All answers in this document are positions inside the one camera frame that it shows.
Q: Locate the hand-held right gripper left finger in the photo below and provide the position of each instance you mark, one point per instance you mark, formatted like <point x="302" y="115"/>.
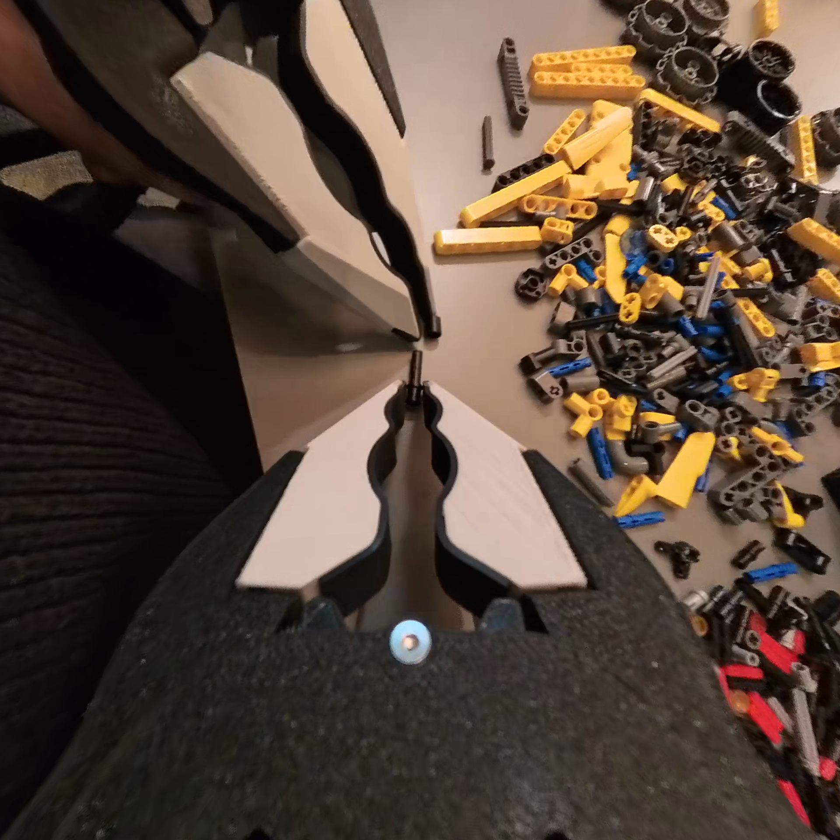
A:
<point x="315" y="518"/>

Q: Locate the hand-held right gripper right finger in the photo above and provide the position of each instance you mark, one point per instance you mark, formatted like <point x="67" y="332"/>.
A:
<point x="512" y="518"/>

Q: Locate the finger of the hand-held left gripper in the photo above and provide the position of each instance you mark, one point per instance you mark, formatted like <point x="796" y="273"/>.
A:
<point x="328" y="52"/>
<point x="249" y="144"/>

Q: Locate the black connector pin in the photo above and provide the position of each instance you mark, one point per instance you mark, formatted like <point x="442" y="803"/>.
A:
<point x="415" y="387"/>

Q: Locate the pile of mixed building pieces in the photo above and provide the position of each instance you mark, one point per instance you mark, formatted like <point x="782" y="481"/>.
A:
<point x="656" y="295"/>

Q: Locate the pile of black red pins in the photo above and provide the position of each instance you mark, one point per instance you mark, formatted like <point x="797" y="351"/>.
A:
<point x="774" y="656"/>

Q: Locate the person's left hand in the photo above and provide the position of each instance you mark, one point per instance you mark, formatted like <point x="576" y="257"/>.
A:
<point x="39" y="98"/>

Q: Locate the blue connector pin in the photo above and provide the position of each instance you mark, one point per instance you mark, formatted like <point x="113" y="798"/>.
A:
<point x="771" y="572"/>
<point x="640" y="520"/>

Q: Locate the silver wristband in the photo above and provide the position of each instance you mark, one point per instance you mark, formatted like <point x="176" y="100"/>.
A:
<point x="39" y="177"/>

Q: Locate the dark grey short axle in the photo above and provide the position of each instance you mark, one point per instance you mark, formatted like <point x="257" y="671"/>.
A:
<point x="488" y="144"/>

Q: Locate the grey toothed rack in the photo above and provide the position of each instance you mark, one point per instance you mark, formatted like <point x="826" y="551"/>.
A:
<point x="513" y="82"/>

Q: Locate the person's dark knit sweater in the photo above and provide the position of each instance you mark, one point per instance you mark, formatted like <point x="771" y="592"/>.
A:
<point x="98" y="459"/>

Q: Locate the black short pin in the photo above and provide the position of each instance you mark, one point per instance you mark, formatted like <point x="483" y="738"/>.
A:
<point x="748" y="554"/>

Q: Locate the group of dark toy wheels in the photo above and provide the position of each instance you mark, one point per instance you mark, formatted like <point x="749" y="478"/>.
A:
<point x="692" y="65"/>

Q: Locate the small yellow beam piece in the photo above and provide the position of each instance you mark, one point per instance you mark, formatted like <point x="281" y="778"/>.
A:
<point x="766" y="16"/>

